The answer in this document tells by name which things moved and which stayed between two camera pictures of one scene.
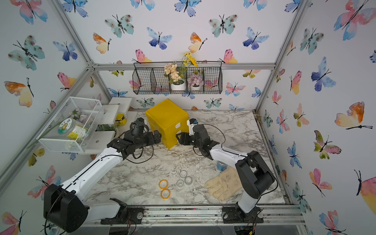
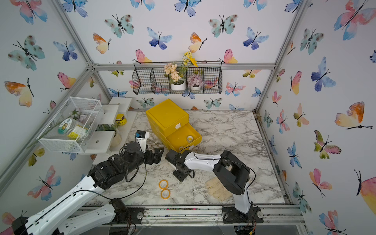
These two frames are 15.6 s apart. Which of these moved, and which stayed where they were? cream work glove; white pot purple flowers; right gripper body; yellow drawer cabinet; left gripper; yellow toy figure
Moved: left gripper; right gripper body
Stayed: yellow drawer cabinet; white pot purple flowers; cream work glove; yellow toy figure
